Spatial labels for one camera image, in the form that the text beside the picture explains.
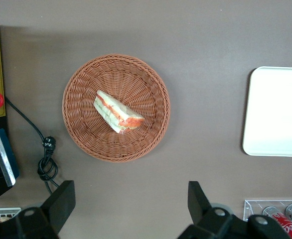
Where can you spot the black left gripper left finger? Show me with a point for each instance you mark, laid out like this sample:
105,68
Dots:
61,204

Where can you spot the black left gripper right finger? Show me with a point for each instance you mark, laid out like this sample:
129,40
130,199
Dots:
198,206

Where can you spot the triangle sandwich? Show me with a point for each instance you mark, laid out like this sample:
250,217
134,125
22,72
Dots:
111,109

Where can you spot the cream plastic tray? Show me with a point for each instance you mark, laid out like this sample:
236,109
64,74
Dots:
275,112

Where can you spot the round brown wicker basket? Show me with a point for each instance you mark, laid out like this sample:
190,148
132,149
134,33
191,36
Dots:
136,79

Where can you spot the clear acrylic bottle rack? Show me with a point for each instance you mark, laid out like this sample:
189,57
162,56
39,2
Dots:
250,206

